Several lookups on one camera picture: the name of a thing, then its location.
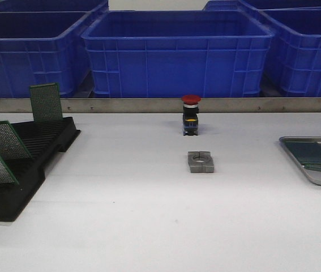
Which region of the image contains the black slotted board rack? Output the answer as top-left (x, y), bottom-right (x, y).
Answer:
top-left (0, 117), bottom-right (80, 222)

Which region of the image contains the silver metal tray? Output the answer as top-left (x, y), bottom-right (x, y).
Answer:
top-left (279, 137), bottom-right (321, 186)

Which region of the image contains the red emergency stop button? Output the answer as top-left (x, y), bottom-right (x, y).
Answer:
top-left (182, 95), bottom-right (201, 136)

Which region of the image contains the grey metal clamp block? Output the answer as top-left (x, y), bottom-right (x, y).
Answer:
top-left (187, 151), bottom-right (215, 173)

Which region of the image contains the centre blue plastic crate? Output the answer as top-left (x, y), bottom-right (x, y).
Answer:
top-left (82, 11), bottom-right (273, 98)

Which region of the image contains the blue plastic crate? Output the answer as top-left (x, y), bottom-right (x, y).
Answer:
top-left (259, 9), bottom-right (321, 97)
top-left (0, 11), bottom-right (91, 98)
top-left (82, 11), bottom-right (273, 98)

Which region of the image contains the right blue plastic crate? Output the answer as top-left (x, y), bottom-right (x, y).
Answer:
top-left (259, 9), bottom-right (321, 97)

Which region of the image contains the left blue plastic crate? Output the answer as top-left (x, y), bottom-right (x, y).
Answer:
top-left (0, 11), bottom-right (91, 98)

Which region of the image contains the far right blue crate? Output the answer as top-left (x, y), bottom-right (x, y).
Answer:
top-left (203, 0), bottom-right (321, 11)

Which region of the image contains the far left blue crate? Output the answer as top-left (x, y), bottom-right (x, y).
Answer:
top-left (0, 0), bottom-right (108, 12)

